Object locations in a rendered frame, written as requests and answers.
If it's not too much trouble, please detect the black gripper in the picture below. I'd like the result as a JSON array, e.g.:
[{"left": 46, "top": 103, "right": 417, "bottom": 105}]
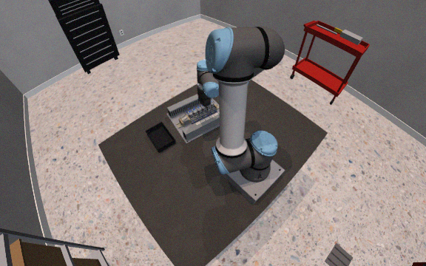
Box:
[{"left": 197, "top": 82, "right": 212, "bottom": 110}]

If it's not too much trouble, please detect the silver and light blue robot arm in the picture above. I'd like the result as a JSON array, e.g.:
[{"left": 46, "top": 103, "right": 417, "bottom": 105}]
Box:
[{"left": 197, "top": 27, "right": 285, "bottom": 183}]

